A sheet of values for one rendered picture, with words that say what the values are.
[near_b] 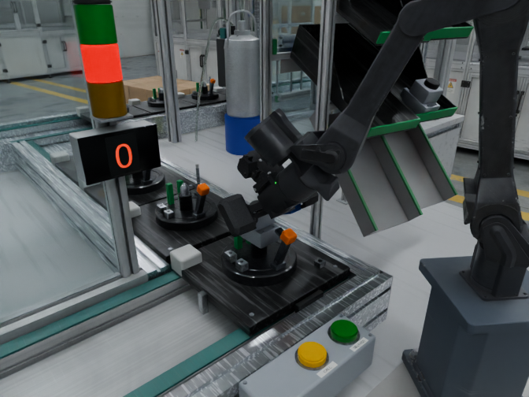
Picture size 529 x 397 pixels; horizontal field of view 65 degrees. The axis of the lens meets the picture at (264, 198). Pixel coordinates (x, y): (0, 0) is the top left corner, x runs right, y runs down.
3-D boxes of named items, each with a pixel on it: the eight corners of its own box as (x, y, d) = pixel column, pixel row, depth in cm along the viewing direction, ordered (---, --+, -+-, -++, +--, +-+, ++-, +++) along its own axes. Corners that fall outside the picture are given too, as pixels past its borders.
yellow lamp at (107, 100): (133, 114, 62) (128, 80, 60) (100, 120, 59) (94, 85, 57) (119, 109, 65) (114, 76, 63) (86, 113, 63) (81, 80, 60)
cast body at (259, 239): (279, 240, 75) (279, 205, 72) (260, 249, 72) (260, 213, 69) (249, 224, 80) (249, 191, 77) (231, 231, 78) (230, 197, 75)
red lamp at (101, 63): (128, 80, 60) (123, 44, 58) (94, 84, 57) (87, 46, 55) (114, 76, 63) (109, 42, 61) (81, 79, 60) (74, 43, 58)
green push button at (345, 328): (362, 339, 63) (363, 328, 62) (345, 352, 61) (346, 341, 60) (341, 324, 66) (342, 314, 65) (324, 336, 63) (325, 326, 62)
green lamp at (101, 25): (123, 43, 58) (118, 4, 56) (87, 46, 55) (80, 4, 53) (109, 41, 61) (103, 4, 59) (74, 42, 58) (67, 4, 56)
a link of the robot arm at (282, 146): (360, 142, 60) (306, 80, 60) (349, 161, 53) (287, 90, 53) (306, 187, 66) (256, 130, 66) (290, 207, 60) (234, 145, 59)
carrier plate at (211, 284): (349, 276, 78) (350, 266, 77) (249, 337, 63) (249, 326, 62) (264, 228, 94) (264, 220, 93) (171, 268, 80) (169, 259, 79)
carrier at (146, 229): (260, 226, 95) (260, 175, 90) (167, 265, 81) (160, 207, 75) (202, 193, 112) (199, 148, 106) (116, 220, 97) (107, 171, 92)
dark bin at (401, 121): (415, 128, 82) (434, 97, 77) (365, 139, 76) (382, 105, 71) (336, 53, 97) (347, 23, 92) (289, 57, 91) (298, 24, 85)
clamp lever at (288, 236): (286, 263, 73) (298, 235, 68) (277, 268, 72) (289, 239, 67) (272, 250, 75) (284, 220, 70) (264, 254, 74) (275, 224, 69)
